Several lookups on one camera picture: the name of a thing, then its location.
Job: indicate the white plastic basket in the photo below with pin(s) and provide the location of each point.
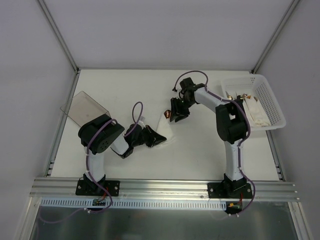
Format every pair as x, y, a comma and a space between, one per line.
256, 86

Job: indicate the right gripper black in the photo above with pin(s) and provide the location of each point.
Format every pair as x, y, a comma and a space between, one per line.
178, 107

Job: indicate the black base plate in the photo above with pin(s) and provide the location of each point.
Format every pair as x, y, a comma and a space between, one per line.
224, 190
89, 188

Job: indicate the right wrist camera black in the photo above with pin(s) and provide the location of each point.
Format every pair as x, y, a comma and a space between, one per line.
187, 83

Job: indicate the white slotted cable duct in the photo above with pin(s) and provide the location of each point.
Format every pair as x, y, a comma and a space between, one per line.
68, 202

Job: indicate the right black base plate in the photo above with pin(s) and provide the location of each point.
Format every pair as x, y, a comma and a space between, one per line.
224, 190

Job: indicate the aluminium front rail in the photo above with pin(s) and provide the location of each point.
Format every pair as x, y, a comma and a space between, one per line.
268, 191

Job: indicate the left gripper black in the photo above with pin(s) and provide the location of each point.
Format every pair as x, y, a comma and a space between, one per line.
148, 137

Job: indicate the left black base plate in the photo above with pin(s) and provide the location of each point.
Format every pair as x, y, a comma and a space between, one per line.
89, 188

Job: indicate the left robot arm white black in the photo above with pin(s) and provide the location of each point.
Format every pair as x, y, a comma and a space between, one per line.
102, 133

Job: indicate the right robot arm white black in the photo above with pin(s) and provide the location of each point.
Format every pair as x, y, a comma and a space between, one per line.
231, 123

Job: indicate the white paper napkin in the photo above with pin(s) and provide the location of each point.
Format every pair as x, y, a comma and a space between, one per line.
165, 130

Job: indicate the copper spoon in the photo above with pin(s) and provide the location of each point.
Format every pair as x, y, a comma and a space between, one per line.
167, 114

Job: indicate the smoky transparent plastic container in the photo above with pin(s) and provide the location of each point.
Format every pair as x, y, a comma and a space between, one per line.
82, 109

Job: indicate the rolled napkin bundle in basket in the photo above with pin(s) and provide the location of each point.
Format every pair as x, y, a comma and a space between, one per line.
230, 96

